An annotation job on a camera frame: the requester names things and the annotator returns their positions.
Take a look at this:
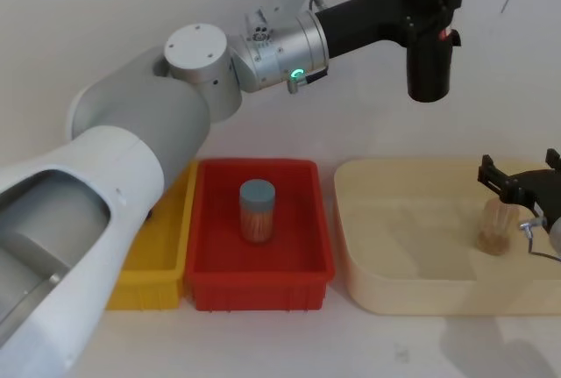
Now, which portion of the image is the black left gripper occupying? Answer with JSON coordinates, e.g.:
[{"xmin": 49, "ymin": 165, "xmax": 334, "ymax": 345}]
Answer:
[{"xmin": 315, "ymin": 0, "xmax": 465, "ymax": 103}]

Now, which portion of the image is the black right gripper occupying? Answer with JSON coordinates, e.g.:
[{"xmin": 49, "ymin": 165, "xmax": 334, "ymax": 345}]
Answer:
[{"xmin": 476, "ymin": 147, "xmax": 561, "ymax": 222}]

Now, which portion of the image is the clear lidless toothpick jar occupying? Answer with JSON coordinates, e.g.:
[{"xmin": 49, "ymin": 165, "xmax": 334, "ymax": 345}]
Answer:
[{"xmin": 475, "ymin": 197, "xmax": 515, "ymax": 258}]

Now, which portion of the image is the cream plastic tub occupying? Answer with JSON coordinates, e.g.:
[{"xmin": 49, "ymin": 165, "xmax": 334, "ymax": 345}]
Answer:
[{"xmin": 333, "ymin": 158, "xmax": 561, "ymax": 318}]

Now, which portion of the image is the toothpick jar with grey lid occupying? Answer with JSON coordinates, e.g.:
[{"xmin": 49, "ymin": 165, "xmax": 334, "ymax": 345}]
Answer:
[{"xmin": 238, "ymin": 179, "xmax": 278, "ymax": 246}]

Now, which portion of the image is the red plastic bin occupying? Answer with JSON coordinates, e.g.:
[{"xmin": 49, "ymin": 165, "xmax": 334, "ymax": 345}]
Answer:
[{"xmin": 183, "ymin": 157, "xmax": 337, "ymax": 312}]

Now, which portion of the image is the yellow plastic bin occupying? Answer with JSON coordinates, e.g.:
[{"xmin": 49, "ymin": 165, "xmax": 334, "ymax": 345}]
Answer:
[{"xmin": 104, "ymin": 160, "xmax": 199, "ymax": 311}]

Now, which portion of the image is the thin cable with silver plug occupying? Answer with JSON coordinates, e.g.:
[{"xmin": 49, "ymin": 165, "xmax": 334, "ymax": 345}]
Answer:
[{"xmin": 519, "ymin": 216, "xmax": 561, "ymax": 261}]

